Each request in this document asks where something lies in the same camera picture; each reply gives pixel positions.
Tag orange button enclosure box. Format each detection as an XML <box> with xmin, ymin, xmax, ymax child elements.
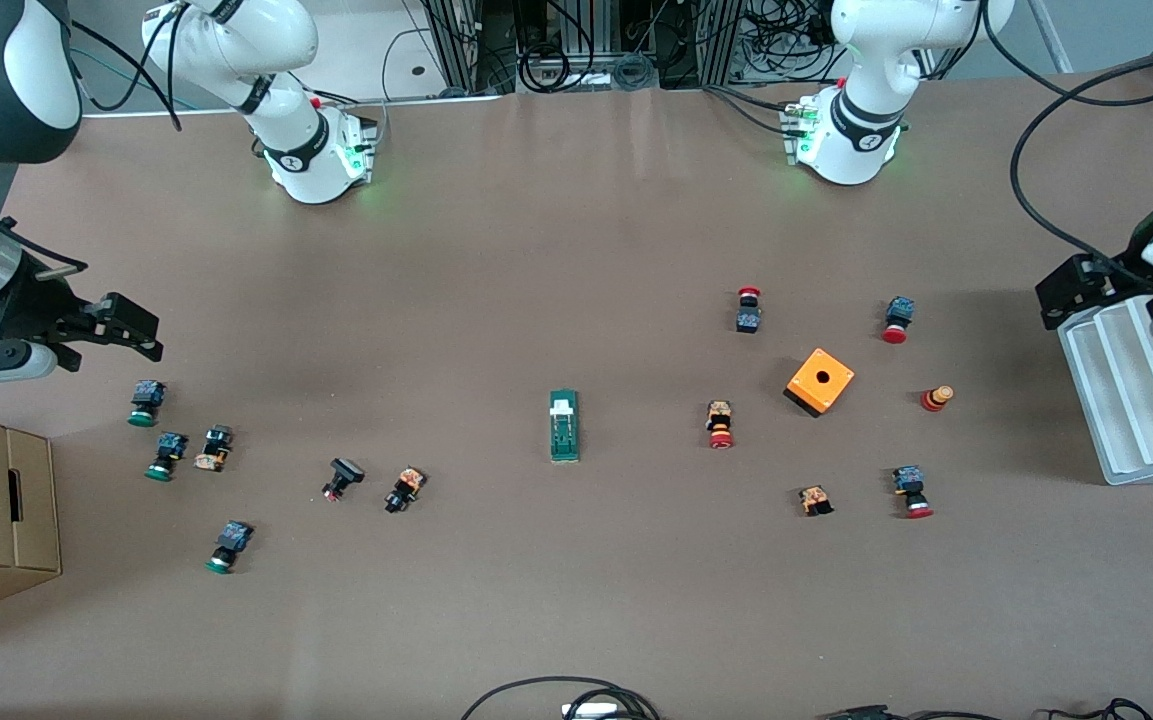
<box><xmin>782</xmin><ymin>346</ymin><xmax>857</xmax><ymax>420</ymax></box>

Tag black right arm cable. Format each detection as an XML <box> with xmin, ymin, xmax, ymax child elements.
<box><xmin>0</xmin><ymin>0</ymin><xmax>185</xmax><ymax>281</ymax></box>

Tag black equipment rack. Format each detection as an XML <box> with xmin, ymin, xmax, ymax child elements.
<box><xmin>421</xmin><ymin>0</ymin><xmax>749</xmax><ymax>96</ymax></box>

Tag green floor cable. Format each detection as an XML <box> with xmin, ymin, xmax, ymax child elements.
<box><xmin>74</xmin><ymin>55</ymin><xmax>153</xmax><ymax>101</ymax></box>

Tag green load switch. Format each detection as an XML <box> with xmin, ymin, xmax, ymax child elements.
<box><xmin>548</xmin><ymin>389</ymin><xmax>582</xmax><ymax>464</ymax></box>

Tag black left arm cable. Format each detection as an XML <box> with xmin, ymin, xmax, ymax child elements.
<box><xmin>981</xmin><ymin>0</ymin><xmax>1153</xmax><ymax>291</ymax></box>

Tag tangled black cable bundle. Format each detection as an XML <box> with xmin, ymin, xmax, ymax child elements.
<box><xmin>736</xmin><ymin>0</ymin><xmax>842</xmax><ymax>86</ymax></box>

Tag green mushroom pushbutton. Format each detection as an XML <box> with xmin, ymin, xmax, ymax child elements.
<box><xmin>203</xmin><ymin>519</ymin><xmax>256</xmax><ymax>576</ymax></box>
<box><xmin>143</xmin><ymin>431</ymin><xmax>190</xmax><ymax>483</ymax></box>
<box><xmin>127</xmin><ymin>379</ymin><xmax>169</xmax><ymax>429</ymax></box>

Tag black looped cable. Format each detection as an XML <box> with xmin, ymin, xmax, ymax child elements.
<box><xmin>461</xmin><ymin>677</ymin><xmax>662</xmax><ymax>720</ymax></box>

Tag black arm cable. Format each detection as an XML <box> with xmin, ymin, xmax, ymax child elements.
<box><xmin>981</xmin><ymin>0</ymin><xmax>1153</xmax><ymax>291</ymax></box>
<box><xmin>0</xmin><ymin>0</ymin><xmax>185</xmax><ymax>281</ymax></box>

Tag black switch orange contact block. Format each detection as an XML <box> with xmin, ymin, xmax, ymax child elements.
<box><xmin>383</xmin><ymin>465</ymin><xmax>429</xmax><ymax>516</ymax></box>
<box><xmin>192</xmin><ymin>424</ymin><xmax>236</xmax><ymax>474</ymax></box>

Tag red mushroom pushbutton blue block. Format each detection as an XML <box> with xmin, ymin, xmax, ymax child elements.
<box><xmin>880</xmin><ymin>295</ymin><xmax>917</xmax><ymax>346</ymax></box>
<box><xmin>890</xmin><ymin>464</ymin><xmax>936</xmax><ymax>521</ymax></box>

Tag grey frame post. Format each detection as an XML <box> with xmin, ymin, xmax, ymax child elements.
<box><xmin>1024</xmin><ymin>0</ymin><xmax>1074</xmax><ymax>74</ymax></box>

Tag black cable with connector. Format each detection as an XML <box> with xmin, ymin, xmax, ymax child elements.
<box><xmin>816</xmin><ymin>698</ymin><xmax>1153</xmax><ymax>720</ymax></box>

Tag red emergency stop orange block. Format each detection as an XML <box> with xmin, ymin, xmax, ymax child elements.
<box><xmin>704</xmin><ymin>399</ymin><xmax>737</xmax><ymax>452</ymax></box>

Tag black square pushbutton red contacts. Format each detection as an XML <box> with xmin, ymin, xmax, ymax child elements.
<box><xmin>320</xmin><ymin>456</ymin><xmax>367</xmax><ymax>503</ymax></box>

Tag white ridged tray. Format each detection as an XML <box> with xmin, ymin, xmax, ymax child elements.
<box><xmin>1056</xmin><ymin>290</ymin><xmax>1153</xmax><ymax>487</ymax></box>

